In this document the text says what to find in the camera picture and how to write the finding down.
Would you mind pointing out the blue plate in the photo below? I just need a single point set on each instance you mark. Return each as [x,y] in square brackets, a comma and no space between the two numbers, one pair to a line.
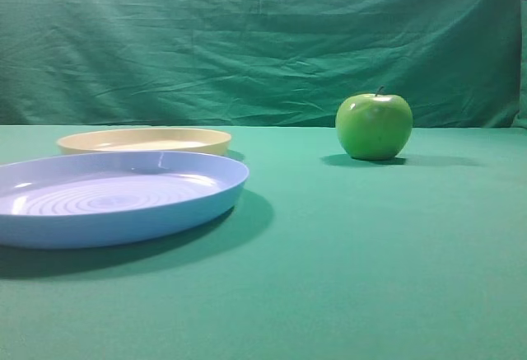
[114,198]

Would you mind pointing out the green backdrop cloth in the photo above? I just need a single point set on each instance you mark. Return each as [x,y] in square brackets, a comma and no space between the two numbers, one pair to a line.
[458,63]

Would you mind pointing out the green apple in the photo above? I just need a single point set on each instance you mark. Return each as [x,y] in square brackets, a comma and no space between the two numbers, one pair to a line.
[374,126]

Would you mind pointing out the yellow plate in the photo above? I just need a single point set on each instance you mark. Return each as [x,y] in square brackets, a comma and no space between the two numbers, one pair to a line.
[147,139]

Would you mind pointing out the green tablecloth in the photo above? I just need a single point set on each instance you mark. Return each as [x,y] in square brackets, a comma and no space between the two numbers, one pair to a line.
[323,257]

